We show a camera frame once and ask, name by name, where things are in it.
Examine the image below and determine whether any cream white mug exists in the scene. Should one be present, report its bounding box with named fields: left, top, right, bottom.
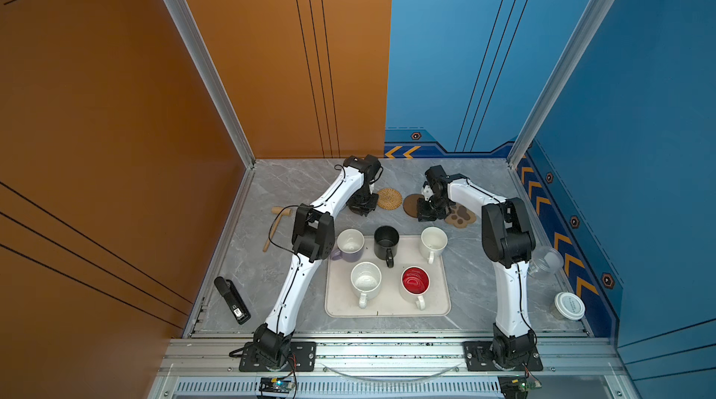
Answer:
left=420, top=227, right=449, bottom=264

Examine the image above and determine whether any lavender mug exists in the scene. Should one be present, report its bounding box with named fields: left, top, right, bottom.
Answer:
left=330, top=229, right=365, bottom=263

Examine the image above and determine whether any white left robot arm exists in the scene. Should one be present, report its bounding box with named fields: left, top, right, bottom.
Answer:
left=251, top=155, right=382, bottom=369

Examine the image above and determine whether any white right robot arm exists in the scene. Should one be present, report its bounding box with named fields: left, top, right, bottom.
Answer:
left=418, top=165, right=537, bottom=370

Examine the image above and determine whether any cork paw print coaster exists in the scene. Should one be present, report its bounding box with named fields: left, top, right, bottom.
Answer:
left=445, top=203, right=477, bottom=229

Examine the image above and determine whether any round woven rattan coaster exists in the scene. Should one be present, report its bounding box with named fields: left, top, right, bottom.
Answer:
left=378, top=188, right=403, bottom=211

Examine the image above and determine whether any round brown wooden coaster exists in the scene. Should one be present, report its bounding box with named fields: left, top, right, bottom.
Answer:
left=403, top=194, right=424, bottom=218

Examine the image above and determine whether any black mug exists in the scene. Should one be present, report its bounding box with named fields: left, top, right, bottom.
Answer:
left=374, top=226, right=400, bottom=268

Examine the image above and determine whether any white ribbed mug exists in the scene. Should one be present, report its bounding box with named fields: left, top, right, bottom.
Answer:
left=351, top=262, right=382, bottom=310

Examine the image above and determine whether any red interior white mug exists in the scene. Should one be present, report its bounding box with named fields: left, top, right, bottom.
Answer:
left=400, top=266, right=431, bottom=311

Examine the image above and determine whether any beige serving tray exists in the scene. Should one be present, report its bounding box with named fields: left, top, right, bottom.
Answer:
left=324, top=235, right=451, bottom=318

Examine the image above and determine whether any clear glass cup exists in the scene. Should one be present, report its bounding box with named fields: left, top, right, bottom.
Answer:
left=528, top=246, right=564, bottom=280

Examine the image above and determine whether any black stapler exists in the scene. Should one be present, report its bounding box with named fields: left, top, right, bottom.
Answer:
left=214, top=276, right=251, bottom=326

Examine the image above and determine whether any white lidded jar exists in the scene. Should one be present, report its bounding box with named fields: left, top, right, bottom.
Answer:
left=552, top=292, right=587, bottom=322

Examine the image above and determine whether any circuit board right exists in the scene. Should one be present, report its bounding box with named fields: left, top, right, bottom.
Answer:
left=498, top=377, right=542, bottom=399

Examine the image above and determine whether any green circuit board left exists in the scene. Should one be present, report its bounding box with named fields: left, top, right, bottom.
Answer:
left=257, top=377, right=298, bottom=399

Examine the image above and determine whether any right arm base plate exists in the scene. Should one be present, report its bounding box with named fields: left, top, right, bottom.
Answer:
left=462, top=340, right=544, bottom=372

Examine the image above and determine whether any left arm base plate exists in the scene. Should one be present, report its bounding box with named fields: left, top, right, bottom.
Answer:
left=239, top=341, right=316, bottom=373

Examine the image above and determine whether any aluminium front rail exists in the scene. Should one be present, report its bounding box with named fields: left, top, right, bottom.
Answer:
left=148, top=333, right=639, bottom=398

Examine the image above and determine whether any aluminium corner post left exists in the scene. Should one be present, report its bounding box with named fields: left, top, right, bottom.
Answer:
left=162, top=0, right=255, bottom=170

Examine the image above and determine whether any aluminium corner post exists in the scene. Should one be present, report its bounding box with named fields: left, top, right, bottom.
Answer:
left=506, top=0, right=615, bottom=170
left=162, top=0, right=255, bottom=170

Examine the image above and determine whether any aluminium corner post right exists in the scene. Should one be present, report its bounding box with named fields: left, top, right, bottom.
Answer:
left=506, top=0, right=615, bottom=170

